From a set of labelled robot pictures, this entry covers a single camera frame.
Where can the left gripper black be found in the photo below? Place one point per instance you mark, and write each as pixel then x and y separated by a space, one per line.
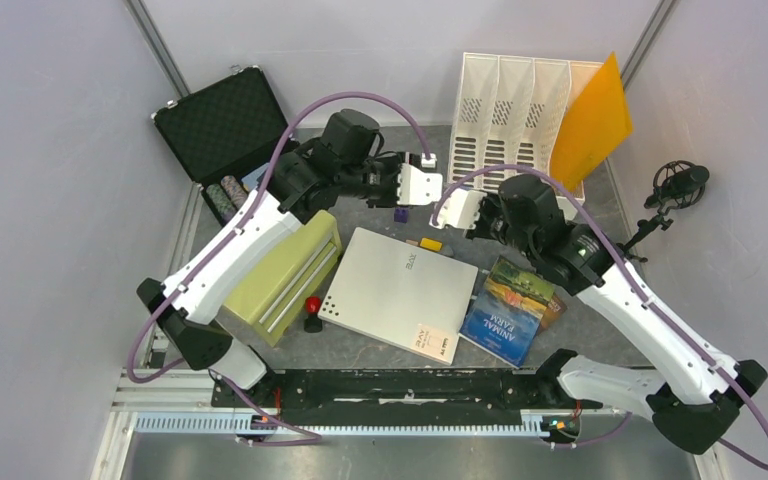
pixel 390 200

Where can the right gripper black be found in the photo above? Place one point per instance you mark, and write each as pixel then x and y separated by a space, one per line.
pixel 486 204

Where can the white paper box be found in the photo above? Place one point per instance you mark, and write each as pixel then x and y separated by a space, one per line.
pixel 400 294

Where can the orange plastic folder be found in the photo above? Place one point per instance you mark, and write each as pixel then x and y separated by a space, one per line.
pixel 596 122

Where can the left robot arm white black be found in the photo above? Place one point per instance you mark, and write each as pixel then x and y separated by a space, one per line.
pixel 346 160

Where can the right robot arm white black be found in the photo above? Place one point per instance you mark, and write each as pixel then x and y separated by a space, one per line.
pixel 695 393

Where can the purple cube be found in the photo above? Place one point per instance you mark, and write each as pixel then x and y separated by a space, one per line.
pixel 401 215

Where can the yellow eraser block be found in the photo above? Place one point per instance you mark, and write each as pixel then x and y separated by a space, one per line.
pixel 431 244

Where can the Animal Farm book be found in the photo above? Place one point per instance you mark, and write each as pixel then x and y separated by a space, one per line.
pixel 503 318

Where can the brown small book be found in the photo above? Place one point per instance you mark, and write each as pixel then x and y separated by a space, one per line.
pixel 554 310

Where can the white file organizer rack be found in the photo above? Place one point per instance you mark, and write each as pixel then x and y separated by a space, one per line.
pixel 509 110

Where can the red black stamp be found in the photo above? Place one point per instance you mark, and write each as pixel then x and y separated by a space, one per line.
pixel 312 322

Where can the black poker chip case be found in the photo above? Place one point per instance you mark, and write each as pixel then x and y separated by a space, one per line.
pixel 227 129

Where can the green drawer cabinet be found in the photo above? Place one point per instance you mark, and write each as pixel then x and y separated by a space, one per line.
pixel 272 296

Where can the black microphone on tripod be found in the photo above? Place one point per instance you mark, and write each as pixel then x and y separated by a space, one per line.
pixel 677 185

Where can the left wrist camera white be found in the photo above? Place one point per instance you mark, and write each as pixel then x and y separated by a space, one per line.
pixel 419 183

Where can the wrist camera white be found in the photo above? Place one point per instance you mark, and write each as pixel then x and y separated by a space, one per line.
pixel 460 210
pixel 419 183

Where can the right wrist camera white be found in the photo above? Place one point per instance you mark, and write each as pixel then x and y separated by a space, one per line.
pixel 460 210

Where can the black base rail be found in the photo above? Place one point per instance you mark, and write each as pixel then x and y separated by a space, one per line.
pixel 408 397

